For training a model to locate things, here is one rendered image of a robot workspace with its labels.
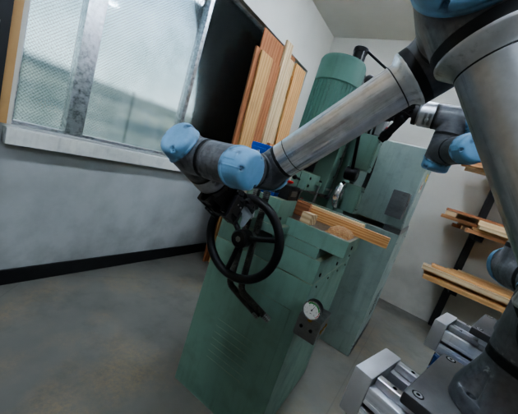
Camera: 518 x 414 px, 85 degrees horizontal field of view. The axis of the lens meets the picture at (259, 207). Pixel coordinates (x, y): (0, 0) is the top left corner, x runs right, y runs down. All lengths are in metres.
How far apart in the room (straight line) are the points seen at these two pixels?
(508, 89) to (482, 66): 0.04
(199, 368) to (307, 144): 1.12
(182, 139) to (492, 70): 0.43
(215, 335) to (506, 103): 1.18
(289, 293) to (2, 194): 1.47
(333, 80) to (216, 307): 0.99
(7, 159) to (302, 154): 1.54
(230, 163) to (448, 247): 3.04
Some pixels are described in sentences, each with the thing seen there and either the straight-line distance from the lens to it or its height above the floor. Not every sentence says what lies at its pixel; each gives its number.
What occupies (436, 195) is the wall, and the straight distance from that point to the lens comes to 3.36.
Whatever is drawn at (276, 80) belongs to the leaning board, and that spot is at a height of 1.79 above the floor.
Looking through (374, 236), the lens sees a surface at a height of 0.92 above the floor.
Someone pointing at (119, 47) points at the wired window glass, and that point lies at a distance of 2.06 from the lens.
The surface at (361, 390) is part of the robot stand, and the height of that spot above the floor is 0.74.
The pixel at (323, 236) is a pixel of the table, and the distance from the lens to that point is 0.98.
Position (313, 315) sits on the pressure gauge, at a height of 0.65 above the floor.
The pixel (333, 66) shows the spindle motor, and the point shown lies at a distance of 1.16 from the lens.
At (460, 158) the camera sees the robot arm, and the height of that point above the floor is 1.22.
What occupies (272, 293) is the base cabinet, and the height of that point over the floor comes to 0.61.
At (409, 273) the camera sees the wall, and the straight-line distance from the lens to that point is 3.42.
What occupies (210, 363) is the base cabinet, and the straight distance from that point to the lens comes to 1.37.
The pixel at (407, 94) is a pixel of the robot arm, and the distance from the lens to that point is 0.54.
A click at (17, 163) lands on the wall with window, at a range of 1.85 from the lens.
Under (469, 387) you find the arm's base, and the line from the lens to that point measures 0.58.
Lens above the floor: 1.08
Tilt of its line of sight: 10 degrees down
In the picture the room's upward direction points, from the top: 18 degrees clockwise
